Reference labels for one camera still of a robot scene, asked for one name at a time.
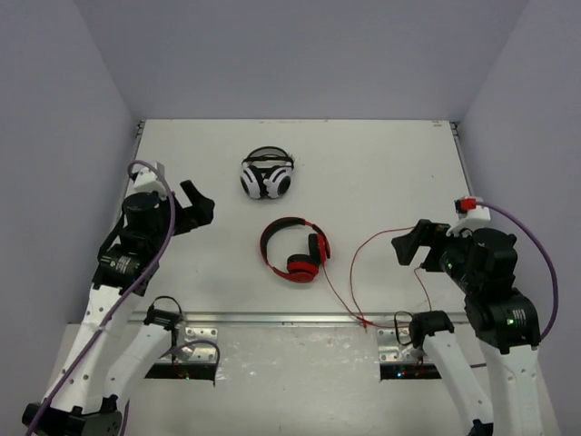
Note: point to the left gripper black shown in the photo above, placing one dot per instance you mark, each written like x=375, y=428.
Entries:
x=180, y=214

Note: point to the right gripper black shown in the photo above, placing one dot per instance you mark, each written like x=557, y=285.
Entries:
x=407, y=245

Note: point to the red black headphones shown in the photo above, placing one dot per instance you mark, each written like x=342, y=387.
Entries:
x=305, y=267

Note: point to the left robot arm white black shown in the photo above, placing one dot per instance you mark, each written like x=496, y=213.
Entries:
x=92, y=392

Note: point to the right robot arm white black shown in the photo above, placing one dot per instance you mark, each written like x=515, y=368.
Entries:
x=507, y=327

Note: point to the white black headphones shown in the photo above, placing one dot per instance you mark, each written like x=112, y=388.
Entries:
x=266, y=172

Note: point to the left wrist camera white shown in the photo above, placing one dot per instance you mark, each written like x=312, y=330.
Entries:
x=147, y=181

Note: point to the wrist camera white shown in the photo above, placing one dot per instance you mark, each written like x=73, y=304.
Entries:
x=147, y=181
x=472, y=215

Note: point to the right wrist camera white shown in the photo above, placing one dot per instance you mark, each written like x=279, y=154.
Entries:
x=472, y=215

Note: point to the right metal mounting bracket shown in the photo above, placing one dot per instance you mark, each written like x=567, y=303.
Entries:
x=394, y=346

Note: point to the metal mounting bracket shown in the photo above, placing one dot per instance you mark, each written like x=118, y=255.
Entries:
x=394, y=346
x=196, y=344

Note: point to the aluminium rail front edge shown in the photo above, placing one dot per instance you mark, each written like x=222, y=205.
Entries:
x=287, y=318

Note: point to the left metal mounting bracket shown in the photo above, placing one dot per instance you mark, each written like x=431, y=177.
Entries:
x=196, y=344

